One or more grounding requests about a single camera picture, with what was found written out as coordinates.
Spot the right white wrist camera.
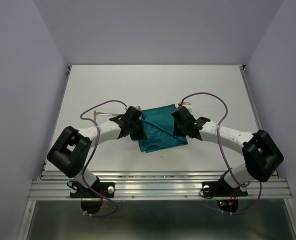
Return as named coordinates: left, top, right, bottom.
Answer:
left=178, top=101, right=193, bottom=114

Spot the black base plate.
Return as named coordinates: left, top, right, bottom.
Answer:
left=199, top=181, right=248, bottom=199
left=67, top=181, right=115, bottom=199

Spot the aluminium front rail frame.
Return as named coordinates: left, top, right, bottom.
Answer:
left=18, top=65, right=296, bottom=240

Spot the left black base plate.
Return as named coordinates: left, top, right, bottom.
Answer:
left=67, top=181, right=115, bottom=199

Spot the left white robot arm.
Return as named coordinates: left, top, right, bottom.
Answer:
left=47, top=106, right=147, bottom=198

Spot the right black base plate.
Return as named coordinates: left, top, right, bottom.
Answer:
left=199, top=181, right=248, bottom=199

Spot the teal cloth napkin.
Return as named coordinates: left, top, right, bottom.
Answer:
left=138, top=104, right=188, bottom=153

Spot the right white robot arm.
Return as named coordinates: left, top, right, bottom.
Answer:
left=171, top=105, right=284, bottom=198

